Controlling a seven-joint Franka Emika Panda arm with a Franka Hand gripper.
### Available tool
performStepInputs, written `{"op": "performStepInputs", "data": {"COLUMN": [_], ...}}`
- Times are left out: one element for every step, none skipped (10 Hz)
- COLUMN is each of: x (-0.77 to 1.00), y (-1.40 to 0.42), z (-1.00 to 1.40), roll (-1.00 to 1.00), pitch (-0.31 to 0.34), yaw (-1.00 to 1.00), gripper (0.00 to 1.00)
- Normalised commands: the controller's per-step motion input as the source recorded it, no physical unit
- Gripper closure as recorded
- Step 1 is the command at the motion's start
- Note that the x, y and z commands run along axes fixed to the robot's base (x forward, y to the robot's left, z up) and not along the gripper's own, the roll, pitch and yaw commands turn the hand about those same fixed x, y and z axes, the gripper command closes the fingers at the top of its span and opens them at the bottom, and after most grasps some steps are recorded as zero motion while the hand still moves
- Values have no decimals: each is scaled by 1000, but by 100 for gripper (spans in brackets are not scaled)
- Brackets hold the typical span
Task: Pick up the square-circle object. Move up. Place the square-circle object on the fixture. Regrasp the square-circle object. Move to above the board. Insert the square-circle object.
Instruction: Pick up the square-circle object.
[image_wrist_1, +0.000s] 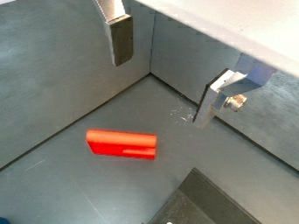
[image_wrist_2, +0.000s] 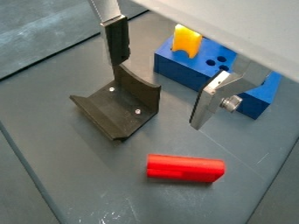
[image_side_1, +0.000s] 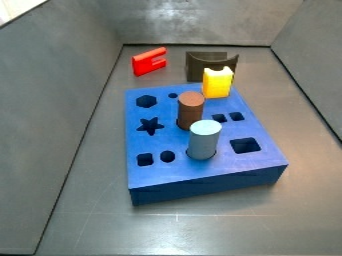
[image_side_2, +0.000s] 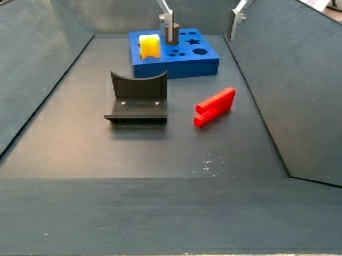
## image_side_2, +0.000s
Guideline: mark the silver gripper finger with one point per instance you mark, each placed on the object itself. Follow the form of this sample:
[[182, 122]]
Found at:
[[238, 16], [167, 12]]

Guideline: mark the red square-circle object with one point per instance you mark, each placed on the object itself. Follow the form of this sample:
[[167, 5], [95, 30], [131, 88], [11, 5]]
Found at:
[[212, 107]]

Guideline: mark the black curved fixture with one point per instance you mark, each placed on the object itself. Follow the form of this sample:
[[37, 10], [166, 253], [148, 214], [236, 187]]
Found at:
[[140, 98]]

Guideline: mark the brown cylinder peg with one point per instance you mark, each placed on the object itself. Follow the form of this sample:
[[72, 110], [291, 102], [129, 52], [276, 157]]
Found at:
[[171, 32]]

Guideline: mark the yellow foam block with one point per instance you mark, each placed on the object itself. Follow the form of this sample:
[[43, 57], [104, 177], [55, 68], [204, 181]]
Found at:
[[150, 46]]

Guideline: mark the blue foam shape-sorter block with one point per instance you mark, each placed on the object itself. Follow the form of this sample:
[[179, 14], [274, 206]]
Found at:
[[191, 58]]

